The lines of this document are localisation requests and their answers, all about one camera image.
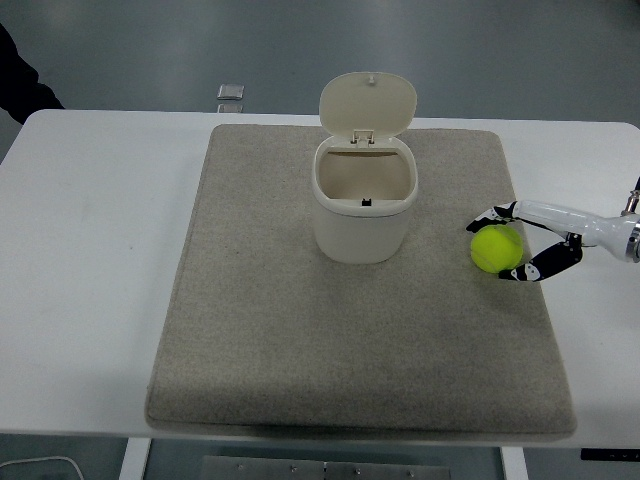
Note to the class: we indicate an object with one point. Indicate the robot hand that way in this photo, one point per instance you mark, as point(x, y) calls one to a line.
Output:
point(600, 227)

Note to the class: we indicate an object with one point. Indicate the yellow-green tennis ball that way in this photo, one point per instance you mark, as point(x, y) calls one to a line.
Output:
point(495, 247)

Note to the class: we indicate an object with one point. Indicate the black table control panel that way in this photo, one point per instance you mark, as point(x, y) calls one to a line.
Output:
point(610, 454)

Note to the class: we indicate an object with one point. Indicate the cream bin with hinged lid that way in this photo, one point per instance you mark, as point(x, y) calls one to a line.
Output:
point(360, 225)

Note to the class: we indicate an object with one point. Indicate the white table leg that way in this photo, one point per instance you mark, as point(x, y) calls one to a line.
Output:
point(135, 460)
point(512, 465)

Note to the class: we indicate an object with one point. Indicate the grey felt mat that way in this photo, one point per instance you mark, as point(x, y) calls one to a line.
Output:
point(300, 340)

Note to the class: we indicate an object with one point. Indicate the grey metal plate with screws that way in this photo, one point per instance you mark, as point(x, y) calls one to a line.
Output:
point(325, 470)

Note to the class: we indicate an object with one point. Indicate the square metal floor plate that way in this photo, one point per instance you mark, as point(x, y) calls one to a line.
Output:
point(231, 91)
point(230, 107)

